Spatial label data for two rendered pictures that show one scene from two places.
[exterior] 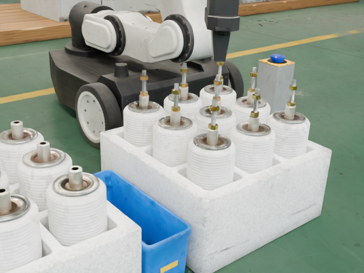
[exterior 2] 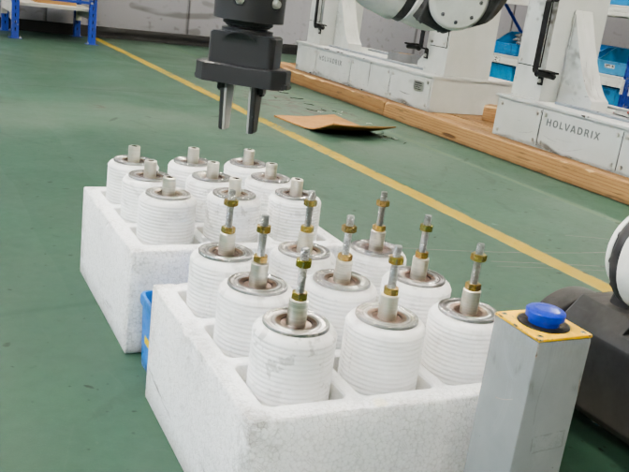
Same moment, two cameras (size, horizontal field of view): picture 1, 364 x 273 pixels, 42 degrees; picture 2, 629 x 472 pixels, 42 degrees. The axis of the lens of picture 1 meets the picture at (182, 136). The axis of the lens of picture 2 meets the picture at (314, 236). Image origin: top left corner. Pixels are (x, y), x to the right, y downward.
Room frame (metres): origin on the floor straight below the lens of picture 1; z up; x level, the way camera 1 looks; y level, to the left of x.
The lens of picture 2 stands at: (1.20, -1.06, 0.61)
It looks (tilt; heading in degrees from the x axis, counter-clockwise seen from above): 17 degrees down; 102
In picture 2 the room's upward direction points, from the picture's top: 8 degrees clockwise
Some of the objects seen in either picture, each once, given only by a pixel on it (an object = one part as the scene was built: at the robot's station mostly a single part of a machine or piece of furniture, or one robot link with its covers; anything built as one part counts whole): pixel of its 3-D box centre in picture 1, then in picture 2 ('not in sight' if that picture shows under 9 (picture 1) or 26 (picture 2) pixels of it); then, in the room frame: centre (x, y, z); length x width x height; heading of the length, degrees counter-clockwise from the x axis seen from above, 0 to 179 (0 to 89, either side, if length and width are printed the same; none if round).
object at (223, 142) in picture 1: (212, 142); (226, 253); (0.86, -0.06, 0.25); 0.08 x 0.08 x 0.01
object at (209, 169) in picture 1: (209, 182); (219, 314); (0.86, -0.06, 0.16); 0.10 x 0.10 x 0.18
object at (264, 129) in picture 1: (253, 129); (257, 284); (0.94, -0.15, 0.25); 0.08 x 0.08 x 0.01
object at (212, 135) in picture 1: (212, 136); (226, 243); (0.86, -0.06, 0.26); 0.02 x 0.02 x 0.03
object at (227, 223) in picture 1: (211, 174); (325, 391); (1.03, -0.08, 0.09); 0.39 x 0.39 x 0.18; 40
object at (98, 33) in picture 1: (119, 31); not in sight; (1.75, 0.24, 0.28); 0.21 x 0.20 x 0.13; 42
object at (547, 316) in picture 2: (277, 59); (544, 317); (1.27, -0.25, 0.32); 0.04 x 0.04 x 0.02
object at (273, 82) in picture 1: (270, 115); (513, 458); (1.27, -0.25, 0.16); 0.07 x 0.07 x 0.31; 40
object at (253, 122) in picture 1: (253, 123); (258, 274); (0.94, -0.15, 0.26); 0.02 x 0.02 x 0.03
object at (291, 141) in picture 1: (284, 153); (286, 395); (1.01, -0.24, 0.16); 0.10 x 0.10 x 0.18
